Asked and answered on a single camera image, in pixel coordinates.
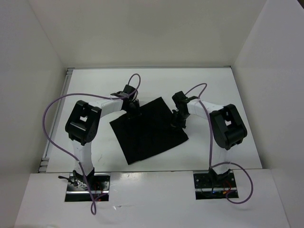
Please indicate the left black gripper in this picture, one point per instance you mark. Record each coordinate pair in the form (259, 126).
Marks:
(136, 113)

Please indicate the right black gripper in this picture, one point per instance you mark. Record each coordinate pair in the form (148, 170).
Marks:
(175, 124)

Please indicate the black skirt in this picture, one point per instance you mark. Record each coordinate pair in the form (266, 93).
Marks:
(147, 135)

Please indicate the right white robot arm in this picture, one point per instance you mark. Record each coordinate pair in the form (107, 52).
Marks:
(226, 126)

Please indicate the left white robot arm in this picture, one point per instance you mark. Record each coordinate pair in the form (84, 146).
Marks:
(82, 127)

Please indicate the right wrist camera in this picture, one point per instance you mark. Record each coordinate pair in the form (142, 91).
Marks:
(179, 96)

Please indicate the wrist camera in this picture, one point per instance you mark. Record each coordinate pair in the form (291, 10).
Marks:
(179, 96)
(129, 90)

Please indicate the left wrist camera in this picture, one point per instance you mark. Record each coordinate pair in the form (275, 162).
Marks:
(129, 90)

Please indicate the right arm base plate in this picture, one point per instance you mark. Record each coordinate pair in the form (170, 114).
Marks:
(206, 190)

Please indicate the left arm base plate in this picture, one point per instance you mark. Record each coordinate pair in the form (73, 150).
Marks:
(77, 191)

